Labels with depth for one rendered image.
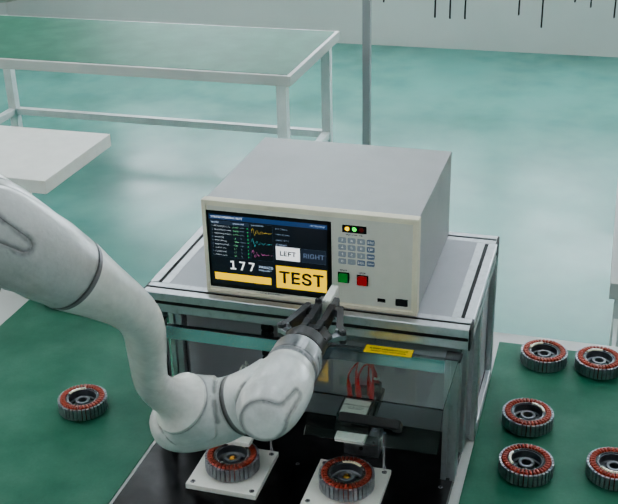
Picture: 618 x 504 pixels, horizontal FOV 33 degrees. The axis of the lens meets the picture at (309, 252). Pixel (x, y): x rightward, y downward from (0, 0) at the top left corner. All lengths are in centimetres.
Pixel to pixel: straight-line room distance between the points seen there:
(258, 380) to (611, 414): 106
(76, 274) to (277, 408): 45
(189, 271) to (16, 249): 102
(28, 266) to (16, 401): 131
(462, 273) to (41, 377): 107
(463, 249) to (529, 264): 252
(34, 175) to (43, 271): 133
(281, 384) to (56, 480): 79
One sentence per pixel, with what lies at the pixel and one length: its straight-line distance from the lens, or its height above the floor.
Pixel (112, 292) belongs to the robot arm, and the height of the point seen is 149.
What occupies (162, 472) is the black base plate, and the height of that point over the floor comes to 77.
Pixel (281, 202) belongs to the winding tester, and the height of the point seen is 132.
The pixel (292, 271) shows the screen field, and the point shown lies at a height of 118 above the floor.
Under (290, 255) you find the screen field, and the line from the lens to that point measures 205.
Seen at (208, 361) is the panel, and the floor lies 87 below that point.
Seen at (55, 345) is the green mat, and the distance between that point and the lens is 277.
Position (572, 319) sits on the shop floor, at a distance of 441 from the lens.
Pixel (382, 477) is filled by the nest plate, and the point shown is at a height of 78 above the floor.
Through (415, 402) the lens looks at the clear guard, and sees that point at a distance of 188.
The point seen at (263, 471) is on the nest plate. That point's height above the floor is 78.
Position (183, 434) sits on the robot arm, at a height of 113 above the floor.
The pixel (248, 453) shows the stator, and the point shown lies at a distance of 218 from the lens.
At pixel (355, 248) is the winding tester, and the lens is 201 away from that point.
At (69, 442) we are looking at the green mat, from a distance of 240.
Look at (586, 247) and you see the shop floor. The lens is 504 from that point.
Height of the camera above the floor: 211
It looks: 25 degrees down
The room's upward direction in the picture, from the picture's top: 1 degrees counter-clockwise
